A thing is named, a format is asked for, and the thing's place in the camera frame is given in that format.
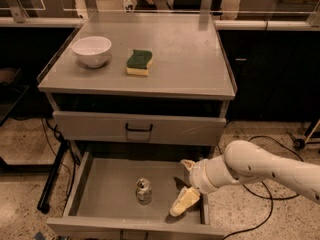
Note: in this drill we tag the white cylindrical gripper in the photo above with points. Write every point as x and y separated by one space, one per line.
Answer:
197 175

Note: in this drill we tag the clear plastic water bottle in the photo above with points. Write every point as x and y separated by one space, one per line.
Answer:
127 5

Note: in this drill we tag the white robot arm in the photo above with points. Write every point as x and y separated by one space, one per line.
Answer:
244 162

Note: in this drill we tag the silver 7up soda can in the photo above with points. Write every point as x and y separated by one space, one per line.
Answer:
143 191

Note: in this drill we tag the white ceramic bowl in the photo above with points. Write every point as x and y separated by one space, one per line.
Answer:
93 51

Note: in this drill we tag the closed grey upper drawer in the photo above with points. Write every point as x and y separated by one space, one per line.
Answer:
154 129

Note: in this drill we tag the black stand leg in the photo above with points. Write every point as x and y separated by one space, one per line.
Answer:
43 204

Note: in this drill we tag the open grey lower drawer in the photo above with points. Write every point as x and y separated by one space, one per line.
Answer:
103 203

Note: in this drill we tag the green and yellow sponge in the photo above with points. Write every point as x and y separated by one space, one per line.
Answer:
139 62

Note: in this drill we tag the black caster wheel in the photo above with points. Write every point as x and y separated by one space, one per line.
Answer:
299 143

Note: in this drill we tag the grey metal drawer cabinet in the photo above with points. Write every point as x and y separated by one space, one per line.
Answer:
188 77

